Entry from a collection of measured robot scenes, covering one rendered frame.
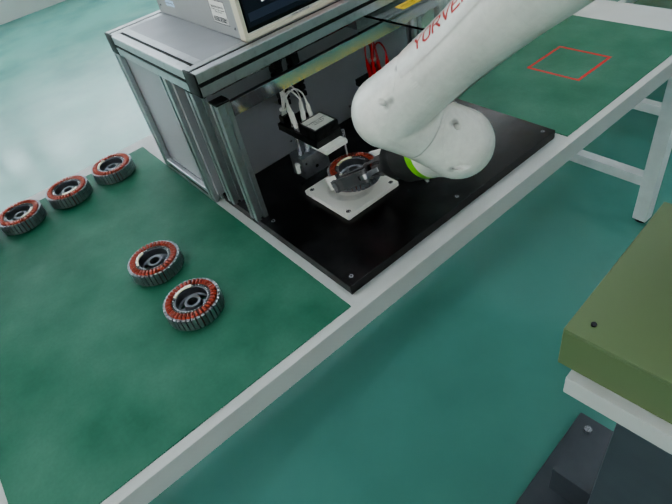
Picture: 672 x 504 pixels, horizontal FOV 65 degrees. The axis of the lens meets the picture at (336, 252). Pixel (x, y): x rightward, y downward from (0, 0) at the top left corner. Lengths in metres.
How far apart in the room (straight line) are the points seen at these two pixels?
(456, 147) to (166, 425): 0.63
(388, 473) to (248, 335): 0.77
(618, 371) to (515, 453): 0.84
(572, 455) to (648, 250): 0.82
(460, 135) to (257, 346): 0.49
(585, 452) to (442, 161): 1.06
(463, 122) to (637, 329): 0.38
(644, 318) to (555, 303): 1.12
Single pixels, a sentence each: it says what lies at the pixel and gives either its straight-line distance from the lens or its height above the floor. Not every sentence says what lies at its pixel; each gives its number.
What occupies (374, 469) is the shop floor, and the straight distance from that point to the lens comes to 1.63.
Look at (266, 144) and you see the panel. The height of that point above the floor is 0.83.
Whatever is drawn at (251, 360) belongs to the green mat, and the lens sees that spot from 0.95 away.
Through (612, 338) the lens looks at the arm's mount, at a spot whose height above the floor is 0.83.
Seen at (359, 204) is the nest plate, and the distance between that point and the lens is 1.13.
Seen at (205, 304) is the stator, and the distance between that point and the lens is 1.02.
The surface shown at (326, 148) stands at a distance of 1.15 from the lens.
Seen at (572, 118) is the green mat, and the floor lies 0.75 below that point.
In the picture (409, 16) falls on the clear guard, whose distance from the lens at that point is 1.20.
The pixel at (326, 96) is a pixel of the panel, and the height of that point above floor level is 0.86.
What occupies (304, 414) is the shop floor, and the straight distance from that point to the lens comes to 1.75.
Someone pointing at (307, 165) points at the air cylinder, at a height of 0.80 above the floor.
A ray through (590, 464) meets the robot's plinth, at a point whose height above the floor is 0.02.
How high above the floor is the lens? 1.48
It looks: 42 degrees down
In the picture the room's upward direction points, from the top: 14 degrees counter-clockwise
